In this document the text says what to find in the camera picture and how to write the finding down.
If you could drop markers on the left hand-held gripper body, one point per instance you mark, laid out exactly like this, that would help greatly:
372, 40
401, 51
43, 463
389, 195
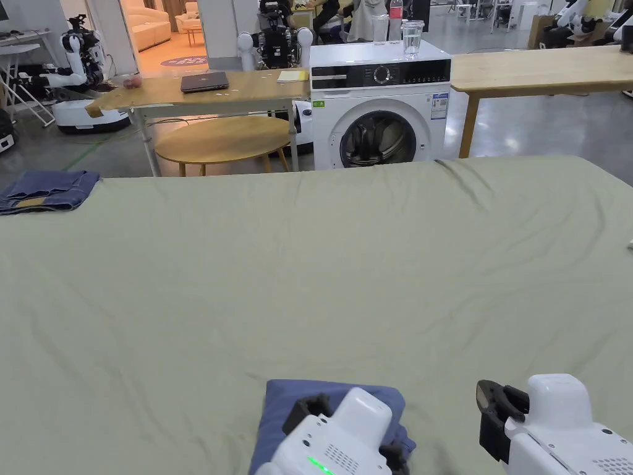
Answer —
346, 435

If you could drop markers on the cream sofa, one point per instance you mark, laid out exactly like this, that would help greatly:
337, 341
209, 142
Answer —
148, 29

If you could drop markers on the folded denim jeans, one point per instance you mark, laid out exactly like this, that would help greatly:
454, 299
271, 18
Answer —
47, 190

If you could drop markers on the white washing machine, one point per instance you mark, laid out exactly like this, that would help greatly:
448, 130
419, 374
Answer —
336, 106

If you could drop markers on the blue garment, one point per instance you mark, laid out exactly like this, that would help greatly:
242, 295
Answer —
284, 445

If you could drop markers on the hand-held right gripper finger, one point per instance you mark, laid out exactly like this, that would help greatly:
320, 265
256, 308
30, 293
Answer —
488, 395

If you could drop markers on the white and black robot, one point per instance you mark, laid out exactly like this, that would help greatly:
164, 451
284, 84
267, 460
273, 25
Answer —
81, 116
581, 20
277, 47

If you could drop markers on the brown carton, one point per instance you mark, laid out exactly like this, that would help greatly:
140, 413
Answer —
540, 30

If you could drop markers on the bed with pale green sheet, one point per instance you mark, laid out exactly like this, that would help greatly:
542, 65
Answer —
316, 277

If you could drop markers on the cream armchair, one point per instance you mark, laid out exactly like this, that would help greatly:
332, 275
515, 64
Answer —
188, 20

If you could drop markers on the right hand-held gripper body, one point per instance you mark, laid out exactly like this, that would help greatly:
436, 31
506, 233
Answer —
559, 425

